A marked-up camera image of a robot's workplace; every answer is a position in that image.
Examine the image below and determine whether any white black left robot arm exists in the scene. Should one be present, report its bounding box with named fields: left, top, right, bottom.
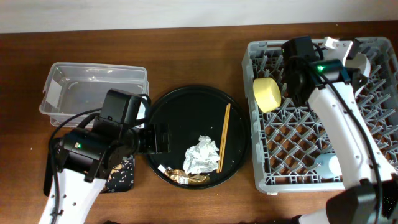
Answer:
left=40, top=89, right=170, bottom=223

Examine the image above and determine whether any grey dishwasher rack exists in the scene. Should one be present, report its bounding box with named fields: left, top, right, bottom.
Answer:
left=242, top=37, right=397, bottom=194

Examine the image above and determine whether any gold coffee sachet wrapper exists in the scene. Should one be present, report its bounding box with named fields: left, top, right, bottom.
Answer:
left=158, top=165, right=210, bottom=185

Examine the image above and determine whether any round black tray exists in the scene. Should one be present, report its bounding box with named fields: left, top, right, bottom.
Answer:
left=146, top=85, right=251, bottom=190

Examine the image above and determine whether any grey plate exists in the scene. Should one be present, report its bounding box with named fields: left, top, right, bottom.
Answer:
left=345, top=53, right=371, bottom=98

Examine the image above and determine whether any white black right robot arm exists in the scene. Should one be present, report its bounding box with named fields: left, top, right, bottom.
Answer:
left=281, top=36, right=397, bottom=223

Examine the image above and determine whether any black rectangular tray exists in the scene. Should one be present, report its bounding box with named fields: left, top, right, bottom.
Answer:
left=42, top=146, right=136, bottom=197

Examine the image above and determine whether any light blue cup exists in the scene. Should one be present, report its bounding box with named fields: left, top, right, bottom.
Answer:
left=314, top=154, right=342, bottom=179

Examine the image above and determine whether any crumpled white paper napkin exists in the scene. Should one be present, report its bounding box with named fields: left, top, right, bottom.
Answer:
left=183, top=136, right=220, bottom=175

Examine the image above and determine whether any clear plastic bin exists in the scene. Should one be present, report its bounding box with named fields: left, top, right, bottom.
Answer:
left=39, top=62, right=149, bottom=126

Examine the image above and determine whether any peanut shells and rice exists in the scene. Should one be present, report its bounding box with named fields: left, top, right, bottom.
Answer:
left=102, top=156, right=135, bottom=193

